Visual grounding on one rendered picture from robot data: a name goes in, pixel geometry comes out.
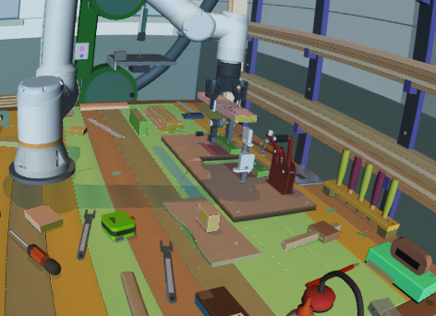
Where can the steel ruler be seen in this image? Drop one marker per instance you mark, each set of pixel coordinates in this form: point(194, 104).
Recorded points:
point(105, 128)

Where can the light wooden stick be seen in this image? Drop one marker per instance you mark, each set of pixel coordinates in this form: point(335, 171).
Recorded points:
point(134, 295)

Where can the wooden mallet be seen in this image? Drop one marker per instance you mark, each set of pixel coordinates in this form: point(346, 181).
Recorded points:
point(323, 231)

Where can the green block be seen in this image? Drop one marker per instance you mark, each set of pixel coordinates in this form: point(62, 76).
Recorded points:
point(139, 123)

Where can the light wooden block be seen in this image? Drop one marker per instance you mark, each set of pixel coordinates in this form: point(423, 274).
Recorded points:
point(42, 218)

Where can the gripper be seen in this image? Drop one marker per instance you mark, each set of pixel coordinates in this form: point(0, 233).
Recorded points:
point(228, 74)

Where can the grey metal block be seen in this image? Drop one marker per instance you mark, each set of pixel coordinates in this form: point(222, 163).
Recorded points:
point(383, 308)

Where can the red pencil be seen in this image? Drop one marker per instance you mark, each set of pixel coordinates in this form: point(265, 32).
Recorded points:
point(344, 270)

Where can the red toggle clamp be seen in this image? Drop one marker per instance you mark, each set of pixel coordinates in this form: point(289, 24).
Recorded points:
point(282, 173)

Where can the lumber rack with boards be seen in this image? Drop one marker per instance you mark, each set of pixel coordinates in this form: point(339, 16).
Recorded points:
point(340, 91)

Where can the upright light wooden board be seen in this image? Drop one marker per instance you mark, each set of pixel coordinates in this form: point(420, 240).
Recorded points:
point(238, 1)

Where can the small wooden block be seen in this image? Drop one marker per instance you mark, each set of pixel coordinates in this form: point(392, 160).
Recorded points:
point(77, 130)

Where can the pine rail blank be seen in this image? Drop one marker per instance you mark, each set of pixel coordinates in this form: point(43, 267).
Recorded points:
point(235, 111)

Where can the brown and blue box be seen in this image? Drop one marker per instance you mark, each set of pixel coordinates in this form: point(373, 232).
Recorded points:
point(221, 302)

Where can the dark grey flip stop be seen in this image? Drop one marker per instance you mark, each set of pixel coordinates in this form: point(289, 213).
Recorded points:
point(214, 130)

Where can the light wooden strip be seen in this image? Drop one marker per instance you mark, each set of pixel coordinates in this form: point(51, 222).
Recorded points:
point(104, 106)

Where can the dark grey dust pipe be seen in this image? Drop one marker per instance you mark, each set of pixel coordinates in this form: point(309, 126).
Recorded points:
point(163, 64)

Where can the grey metal dustpan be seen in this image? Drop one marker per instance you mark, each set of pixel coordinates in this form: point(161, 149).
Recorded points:
point(306, 176)

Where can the green tape measure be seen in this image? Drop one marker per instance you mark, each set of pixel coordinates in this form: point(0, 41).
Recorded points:
point(117, 224)

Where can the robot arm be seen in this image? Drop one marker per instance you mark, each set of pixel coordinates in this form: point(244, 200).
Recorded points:
point(42, 125)

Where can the grey metal clamp post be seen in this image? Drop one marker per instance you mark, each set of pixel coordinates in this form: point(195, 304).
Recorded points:
point(246, 159)

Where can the brown routing jig base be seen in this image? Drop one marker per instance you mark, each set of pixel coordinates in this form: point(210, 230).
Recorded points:
point(238, 196)

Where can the yellow wooden chisel rack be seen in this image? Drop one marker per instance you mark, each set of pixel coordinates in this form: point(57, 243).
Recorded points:
point(368, 210)

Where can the grey open-end wrench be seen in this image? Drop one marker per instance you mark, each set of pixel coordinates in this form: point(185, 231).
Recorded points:
point(84, 237)
point(168, 271)

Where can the green fence strip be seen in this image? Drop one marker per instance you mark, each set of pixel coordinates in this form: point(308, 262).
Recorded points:
point(229, 145)
point(259, 171)

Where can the window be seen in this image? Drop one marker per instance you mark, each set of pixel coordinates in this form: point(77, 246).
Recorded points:
point(20, 6)

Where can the green bandsaw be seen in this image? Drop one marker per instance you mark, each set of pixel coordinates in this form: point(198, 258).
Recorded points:
point(102, 81)

